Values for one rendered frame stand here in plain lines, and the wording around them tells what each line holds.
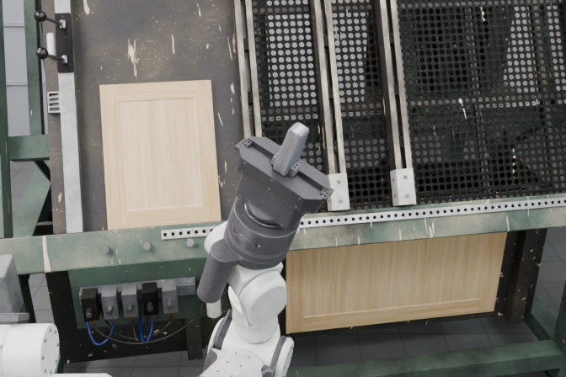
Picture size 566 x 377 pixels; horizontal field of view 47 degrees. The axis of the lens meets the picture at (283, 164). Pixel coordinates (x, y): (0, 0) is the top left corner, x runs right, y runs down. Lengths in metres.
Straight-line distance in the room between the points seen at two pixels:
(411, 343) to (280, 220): 2.37
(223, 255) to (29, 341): 0.25
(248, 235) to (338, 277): 1.82
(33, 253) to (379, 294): 1.34
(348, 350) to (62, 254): 1.41
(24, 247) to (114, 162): 0.39
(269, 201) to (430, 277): 2.01
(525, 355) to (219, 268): 2.18
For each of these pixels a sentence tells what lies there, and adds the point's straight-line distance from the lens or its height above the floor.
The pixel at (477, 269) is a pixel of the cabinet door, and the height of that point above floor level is 0.47.
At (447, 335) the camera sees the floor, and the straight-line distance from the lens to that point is 3.20.
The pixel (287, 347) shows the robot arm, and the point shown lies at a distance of 1.10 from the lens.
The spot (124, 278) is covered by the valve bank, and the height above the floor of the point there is 0.76.
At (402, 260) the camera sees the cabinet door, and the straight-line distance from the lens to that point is 2.65.
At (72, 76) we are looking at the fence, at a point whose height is 1.35.
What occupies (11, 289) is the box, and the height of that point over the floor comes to 0.86.
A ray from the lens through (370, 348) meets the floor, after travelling 3.07.
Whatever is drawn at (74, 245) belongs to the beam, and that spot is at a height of 0.87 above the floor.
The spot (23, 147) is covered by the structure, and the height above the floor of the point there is 1.12.
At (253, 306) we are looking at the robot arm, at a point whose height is 1.45.
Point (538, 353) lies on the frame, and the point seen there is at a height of 0.18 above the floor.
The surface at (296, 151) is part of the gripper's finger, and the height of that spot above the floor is 1.69.
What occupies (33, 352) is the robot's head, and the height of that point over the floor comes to 1.47.
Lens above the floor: 1.99
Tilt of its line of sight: 25 degrees down
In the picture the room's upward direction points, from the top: straight up
